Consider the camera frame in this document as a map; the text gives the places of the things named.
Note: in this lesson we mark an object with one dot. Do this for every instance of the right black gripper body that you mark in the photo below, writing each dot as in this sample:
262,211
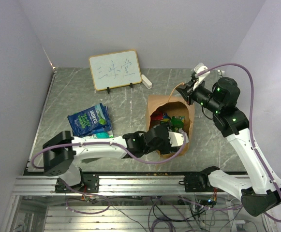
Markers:
201,95

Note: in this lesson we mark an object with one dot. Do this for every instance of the green snack packet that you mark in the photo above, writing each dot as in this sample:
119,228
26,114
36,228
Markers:
177,121

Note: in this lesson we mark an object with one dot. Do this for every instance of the red snack packet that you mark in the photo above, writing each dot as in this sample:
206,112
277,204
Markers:
156,116

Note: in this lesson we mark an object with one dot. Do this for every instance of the brown paper bag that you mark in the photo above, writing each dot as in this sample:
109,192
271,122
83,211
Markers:
173,106

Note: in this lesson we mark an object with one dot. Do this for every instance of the blue green Burts vinegar bag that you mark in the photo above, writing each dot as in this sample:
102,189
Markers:
91,121

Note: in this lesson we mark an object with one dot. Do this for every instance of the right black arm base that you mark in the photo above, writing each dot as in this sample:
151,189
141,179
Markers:
196,183

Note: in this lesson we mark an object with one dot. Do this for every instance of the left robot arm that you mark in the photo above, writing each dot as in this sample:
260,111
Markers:
63,151

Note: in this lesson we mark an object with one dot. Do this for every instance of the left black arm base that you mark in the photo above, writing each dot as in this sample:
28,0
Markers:
89,184

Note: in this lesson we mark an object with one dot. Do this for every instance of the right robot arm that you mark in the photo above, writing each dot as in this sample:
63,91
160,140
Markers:
262,190

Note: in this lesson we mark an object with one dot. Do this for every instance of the white eraser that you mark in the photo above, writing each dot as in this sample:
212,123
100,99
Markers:
146,82

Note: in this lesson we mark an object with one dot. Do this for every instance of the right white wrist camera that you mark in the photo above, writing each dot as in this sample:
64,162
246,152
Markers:
199,73

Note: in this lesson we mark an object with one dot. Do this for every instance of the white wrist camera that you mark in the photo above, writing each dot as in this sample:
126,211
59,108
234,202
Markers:
178,139
199,73

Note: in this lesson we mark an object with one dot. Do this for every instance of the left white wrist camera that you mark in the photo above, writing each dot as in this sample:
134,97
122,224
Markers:
178,139

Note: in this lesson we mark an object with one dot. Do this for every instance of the small whiteboard yellow frame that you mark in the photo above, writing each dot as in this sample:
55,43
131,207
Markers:
115,70

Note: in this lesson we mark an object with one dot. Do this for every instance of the aluminium rail frame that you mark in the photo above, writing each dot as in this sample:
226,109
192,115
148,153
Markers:
127,202

